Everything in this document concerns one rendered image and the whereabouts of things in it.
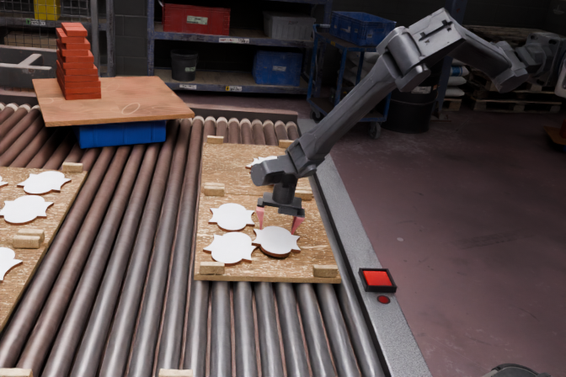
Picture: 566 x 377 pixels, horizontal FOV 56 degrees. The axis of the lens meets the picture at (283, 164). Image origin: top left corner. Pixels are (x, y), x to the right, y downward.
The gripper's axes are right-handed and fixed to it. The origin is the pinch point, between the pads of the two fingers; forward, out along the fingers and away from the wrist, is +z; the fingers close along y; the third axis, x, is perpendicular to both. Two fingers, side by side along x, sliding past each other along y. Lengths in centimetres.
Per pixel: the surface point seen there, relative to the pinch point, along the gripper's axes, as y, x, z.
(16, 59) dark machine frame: -132, 132, 0
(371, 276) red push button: 24.1, -13.6, 1.1
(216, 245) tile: -14.5, -9.5, 1.9
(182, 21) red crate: -103, 412, 3
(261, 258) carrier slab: -3.1, -11.8, 2.3
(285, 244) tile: 2.6, -6.9, 0.0
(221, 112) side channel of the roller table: -27, 96, -2
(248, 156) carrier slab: -12, 51, -1
